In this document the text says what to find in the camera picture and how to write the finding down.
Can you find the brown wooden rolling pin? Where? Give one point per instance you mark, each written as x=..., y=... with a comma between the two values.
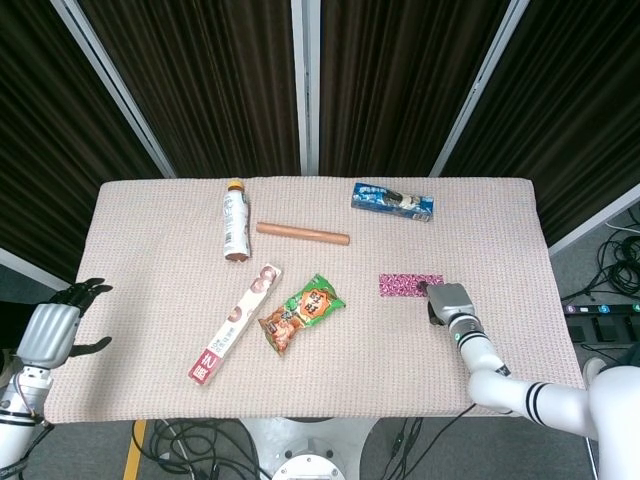
x=302, y=234

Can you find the white partition frame rail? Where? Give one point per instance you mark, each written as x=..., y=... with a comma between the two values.
x=595, y=220
x=30, y=267

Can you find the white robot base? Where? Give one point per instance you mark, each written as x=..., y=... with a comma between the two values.
x=307, y=445

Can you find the pink waffle table cloth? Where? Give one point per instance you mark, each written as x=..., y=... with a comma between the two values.
x=375, y=370

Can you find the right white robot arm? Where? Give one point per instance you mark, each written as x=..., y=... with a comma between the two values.
x=550, y=400

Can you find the white partition frame post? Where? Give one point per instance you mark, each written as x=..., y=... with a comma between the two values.
x=306, y=85
x=115, y=85
x=477, y=90

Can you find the white bottle yellow cap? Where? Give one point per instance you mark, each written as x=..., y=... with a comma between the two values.
x=235, y=225

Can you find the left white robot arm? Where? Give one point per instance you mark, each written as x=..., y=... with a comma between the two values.
x=17, y=415

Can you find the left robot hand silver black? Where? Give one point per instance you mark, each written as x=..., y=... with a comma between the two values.
x=47, y=332

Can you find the green snack bag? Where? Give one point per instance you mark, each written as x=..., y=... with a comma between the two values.
x=300, y=312

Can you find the dark pleated curtain panel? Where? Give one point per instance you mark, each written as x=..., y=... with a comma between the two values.
x=50, y=150
x=210, y=85
x=400, y=85
x=570, y=125

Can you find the blue cookie box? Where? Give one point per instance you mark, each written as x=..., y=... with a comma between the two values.
x=392, y=202

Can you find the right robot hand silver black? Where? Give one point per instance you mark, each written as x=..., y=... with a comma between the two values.
x=450, y=302

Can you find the yellow floor tape strip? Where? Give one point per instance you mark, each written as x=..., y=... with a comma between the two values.
x=134, y=450

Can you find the long white baking paper box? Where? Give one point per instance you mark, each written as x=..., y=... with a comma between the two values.
x=235, y=325

